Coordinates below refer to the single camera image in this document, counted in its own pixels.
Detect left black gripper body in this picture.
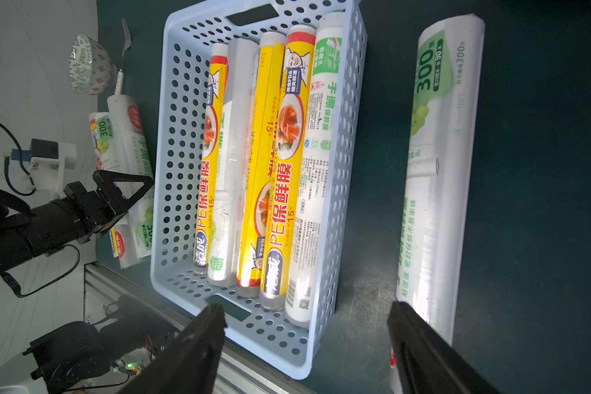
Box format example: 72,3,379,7
0,170,128,296

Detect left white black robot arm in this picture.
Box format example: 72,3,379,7
0,170,154,393

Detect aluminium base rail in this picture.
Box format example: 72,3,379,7
82,262,316,394

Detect white green long wrap roll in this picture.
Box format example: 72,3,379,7
285,11,345,328

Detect long yellow plastic wrap roll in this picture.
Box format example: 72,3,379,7
194,44,228,274

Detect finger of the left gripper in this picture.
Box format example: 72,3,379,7
93,170,154,217

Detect light blue perforated plastic basket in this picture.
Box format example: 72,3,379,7
150,1,368,379

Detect grey patterned round bowl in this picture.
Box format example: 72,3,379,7
69,34,118,95

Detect white red label roll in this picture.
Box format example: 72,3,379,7
107,94,155,259

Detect short yellow orange wrap roll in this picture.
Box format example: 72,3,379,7
236,32,287,298

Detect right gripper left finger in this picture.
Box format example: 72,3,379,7
120,304,227,393

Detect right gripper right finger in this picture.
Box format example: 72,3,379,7
387,301,497,393

